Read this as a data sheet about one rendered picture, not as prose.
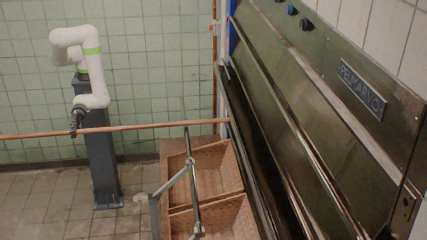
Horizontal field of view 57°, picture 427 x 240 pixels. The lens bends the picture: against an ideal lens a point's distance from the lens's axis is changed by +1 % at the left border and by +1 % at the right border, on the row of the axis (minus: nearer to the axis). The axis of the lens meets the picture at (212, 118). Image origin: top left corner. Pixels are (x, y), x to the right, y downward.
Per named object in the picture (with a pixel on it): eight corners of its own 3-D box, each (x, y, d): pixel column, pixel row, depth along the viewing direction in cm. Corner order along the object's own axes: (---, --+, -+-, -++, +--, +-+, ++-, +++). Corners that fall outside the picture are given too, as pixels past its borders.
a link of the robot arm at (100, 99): (84, 53, 253) (81, 56, 243) (102, 51, 254) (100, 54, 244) (95, 106, 266) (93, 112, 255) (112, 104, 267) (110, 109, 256)
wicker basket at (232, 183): (230, 167, 299) (231, 137, 285) (244, 222, 251) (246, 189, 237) (166, 171, 294) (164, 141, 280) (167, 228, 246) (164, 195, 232)
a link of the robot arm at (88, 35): (73, 25, 244) (76, 26, 234) (94, 22, 250) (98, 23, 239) (79, 54, 251) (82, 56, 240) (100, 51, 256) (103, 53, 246)
